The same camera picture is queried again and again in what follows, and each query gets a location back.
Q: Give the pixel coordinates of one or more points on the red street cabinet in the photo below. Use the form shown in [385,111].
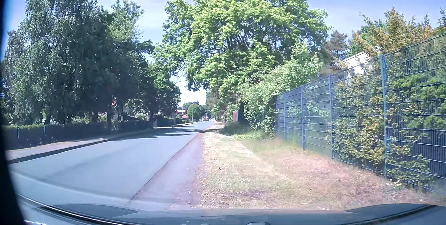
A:
[235,116]

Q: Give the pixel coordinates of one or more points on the red brick building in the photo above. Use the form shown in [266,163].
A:
[180,112]

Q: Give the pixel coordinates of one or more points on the green bushes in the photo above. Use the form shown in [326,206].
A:
[275,92]

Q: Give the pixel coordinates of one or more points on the large light green tree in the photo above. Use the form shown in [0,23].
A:
[240,36]

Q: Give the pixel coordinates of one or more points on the dry grass verge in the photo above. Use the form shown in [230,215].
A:
[264,176]

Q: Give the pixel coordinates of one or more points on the reddish paved strip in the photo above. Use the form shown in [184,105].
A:
[174,179]

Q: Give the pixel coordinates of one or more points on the car's own bonnet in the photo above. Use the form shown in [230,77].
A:
[223,217]

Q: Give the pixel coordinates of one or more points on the grey asphalt road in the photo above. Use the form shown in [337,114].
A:
[104,169]

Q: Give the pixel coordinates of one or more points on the white building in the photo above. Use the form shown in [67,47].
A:
[357,63]

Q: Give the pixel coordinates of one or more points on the row of dark green trees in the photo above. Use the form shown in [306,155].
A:
[80,61]

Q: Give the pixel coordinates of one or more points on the blue metal mesh fence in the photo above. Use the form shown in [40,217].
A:
[383,113]

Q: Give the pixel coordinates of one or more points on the dark trimmed hedge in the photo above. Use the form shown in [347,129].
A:
[62,132]

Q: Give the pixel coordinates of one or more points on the paved pavement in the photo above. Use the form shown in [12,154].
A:
[52,147]

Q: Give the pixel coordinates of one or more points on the conifer hedge behind fence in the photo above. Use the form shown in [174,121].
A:
[400,96]

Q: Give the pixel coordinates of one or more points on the street lamp post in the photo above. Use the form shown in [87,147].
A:
[192,111]

